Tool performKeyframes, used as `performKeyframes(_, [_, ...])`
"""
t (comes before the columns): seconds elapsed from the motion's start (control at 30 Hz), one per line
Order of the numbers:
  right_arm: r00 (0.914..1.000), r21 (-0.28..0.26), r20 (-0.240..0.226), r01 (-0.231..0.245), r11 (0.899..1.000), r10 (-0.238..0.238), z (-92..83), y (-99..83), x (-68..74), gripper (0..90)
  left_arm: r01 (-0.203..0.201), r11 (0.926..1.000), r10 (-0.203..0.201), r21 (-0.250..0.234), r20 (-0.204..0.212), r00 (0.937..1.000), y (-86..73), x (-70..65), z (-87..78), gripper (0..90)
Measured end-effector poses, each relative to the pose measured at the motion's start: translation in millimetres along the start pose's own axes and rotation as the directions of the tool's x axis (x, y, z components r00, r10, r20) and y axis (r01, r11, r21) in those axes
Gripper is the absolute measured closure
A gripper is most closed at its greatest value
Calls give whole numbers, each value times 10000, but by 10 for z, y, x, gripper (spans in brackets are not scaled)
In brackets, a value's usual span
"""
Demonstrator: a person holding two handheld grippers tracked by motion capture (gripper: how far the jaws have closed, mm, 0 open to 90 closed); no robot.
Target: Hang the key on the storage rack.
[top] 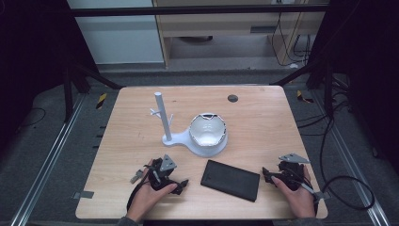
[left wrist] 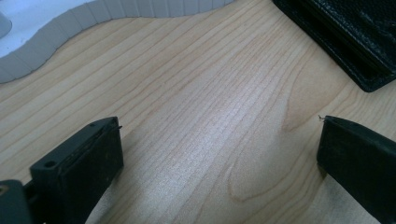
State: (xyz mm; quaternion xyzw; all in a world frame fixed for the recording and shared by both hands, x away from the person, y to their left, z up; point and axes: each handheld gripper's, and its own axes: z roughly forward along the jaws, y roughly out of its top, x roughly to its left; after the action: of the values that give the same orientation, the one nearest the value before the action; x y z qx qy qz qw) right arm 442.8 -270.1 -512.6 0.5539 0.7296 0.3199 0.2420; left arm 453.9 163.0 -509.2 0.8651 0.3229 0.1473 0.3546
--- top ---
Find black hanging cables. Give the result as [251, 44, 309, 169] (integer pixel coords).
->
[270, 11, 312, 68]

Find black metal stand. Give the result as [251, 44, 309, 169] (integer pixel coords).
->
[61, 59, 124, 124]
[270, 59, 335, 118]

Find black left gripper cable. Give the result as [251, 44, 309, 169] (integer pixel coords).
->
[126, 164, 158, 212]

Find dark curtain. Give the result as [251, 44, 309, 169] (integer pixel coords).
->
[0, 0, 99, 154]
[309, 0, 399, 177]

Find white cabinet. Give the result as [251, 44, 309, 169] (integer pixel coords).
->
[66, 0, 166, 66]

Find black horizontal bar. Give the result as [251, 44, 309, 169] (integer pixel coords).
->
[69, 4, 329, 18]

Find person's right hand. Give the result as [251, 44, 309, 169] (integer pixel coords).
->
[270, 164, 316, 219]

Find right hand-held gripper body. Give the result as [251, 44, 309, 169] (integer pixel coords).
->
[272, 153, 311, 192]

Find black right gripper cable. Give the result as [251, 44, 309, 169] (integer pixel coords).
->
[300, 116, 376, 217]

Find white stand with post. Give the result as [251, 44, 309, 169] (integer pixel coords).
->
[150, 91, 229, 158]

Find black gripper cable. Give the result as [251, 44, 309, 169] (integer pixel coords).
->
[126, 164, 158, 212]
[300, 116, 376, 217]

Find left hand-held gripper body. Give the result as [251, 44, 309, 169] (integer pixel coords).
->
[143, 153, 179, 192]

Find metal floor rail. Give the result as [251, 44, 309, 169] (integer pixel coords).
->
[310, 89, 391, 226]
[10, 93, 88, 226]

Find grey left cable plug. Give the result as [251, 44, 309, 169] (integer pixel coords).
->
[129, 169, 145, 185]

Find person's left hand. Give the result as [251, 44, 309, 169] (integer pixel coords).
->
[125, 158, 179, 223]

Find black floor cables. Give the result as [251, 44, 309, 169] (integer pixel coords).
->
[295, 79, 357, 137]

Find black rectangular case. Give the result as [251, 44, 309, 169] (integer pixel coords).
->
[199, 159, 261, 202]

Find thin black floor cable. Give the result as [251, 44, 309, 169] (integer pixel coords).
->
[17, 106, 47, 129]

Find light wooden desk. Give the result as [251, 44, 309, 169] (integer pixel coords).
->
[152, 0, 331, 69]

